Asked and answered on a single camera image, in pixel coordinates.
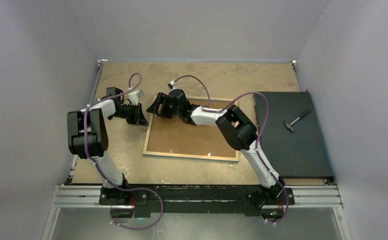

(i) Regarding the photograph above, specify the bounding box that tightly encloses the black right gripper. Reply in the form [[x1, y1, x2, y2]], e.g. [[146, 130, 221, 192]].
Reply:
[[147, 92, 182, 119]]

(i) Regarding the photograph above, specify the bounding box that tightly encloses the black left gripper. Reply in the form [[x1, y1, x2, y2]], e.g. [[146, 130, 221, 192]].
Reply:
[[110, 102, 149, 126]]

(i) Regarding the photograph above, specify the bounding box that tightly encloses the blue wooden picture frame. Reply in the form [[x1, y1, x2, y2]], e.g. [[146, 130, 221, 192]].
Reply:
[[142, 96, 241, 163]]

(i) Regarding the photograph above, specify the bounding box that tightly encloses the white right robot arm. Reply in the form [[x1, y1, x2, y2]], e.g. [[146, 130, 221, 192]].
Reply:
[[146, 89, 287, 204]]

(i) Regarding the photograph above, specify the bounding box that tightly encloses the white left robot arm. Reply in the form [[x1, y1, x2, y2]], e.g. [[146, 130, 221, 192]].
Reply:
[[66, 87, 148, 205]]

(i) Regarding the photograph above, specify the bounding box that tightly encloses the small black hammer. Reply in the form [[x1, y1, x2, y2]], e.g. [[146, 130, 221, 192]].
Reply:
[[284, 108, 312, 132]]

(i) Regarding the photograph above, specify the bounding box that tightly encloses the dark green flat box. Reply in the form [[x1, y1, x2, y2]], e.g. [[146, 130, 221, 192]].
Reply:
[[253, 91, 334, 179]]

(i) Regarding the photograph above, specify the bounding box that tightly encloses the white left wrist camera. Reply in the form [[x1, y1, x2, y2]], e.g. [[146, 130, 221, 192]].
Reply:
[[126, 89, 144, 105]]

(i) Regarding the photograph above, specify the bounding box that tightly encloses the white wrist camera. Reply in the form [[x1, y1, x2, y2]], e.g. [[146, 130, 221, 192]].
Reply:
[[168, 80, 177, 91], [126, 89, 144, 105]]

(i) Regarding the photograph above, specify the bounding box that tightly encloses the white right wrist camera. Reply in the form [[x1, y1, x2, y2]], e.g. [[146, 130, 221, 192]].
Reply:
[[168, 80, 177, 91]]

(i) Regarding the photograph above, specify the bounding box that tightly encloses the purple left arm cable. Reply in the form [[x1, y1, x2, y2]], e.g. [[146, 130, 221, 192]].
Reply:
[[83, 72, 164, 231]]

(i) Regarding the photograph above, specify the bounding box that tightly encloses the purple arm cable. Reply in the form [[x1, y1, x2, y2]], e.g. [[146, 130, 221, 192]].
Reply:
[[83, 72, 164, 231], [170, 74, 291, 226]]

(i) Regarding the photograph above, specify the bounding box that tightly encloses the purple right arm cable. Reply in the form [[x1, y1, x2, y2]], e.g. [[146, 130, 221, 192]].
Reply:
[[170, 74, 291, 226]]

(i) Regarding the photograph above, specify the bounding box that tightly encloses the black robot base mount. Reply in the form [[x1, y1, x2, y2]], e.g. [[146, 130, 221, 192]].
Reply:
[[99, 184, 295, 218]]

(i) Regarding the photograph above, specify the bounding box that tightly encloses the aluminium front rail frame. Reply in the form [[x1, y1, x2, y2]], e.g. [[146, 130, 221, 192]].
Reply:
[[42, 185, 352, 240]]

